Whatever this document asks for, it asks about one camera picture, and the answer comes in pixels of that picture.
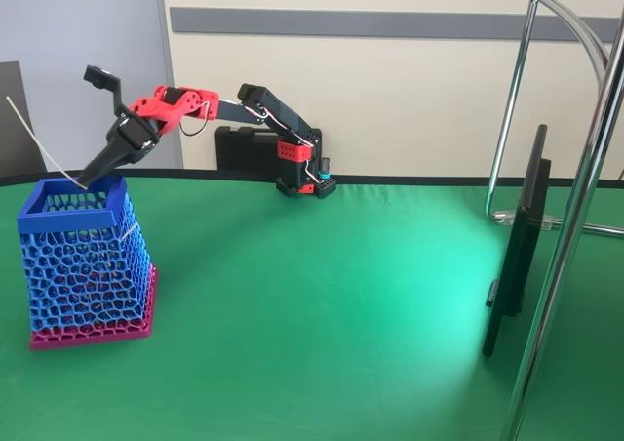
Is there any blue magenta mesh basket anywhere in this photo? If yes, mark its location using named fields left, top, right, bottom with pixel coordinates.
left=16, top=174, right=160, bottom=352

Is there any black plastic tool case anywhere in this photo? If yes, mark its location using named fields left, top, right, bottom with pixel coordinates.
left=214, top=125, right=323, bottom=172

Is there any green table cloth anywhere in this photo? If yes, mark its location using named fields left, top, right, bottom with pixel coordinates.
left=0, top=168, right=624, bottom=441

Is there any black LED light panel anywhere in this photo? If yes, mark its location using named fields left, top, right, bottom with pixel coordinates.
left=481, top=124, right=553, bottom=359

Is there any chrome tube stand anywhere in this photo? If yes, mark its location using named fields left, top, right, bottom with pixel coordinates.
left=483, top=0, right=624, bottom=441

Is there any black camera on bracket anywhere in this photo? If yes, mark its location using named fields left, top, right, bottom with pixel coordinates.
left=83, top=64, right=130, bottom=121

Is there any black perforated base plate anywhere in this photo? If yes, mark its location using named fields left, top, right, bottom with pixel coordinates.
left=275, top=175, right=338, bottom=199

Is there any grey wall rail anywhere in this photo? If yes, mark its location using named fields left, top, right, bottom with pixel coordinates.
left=169, top=6, right=621, bottom=42

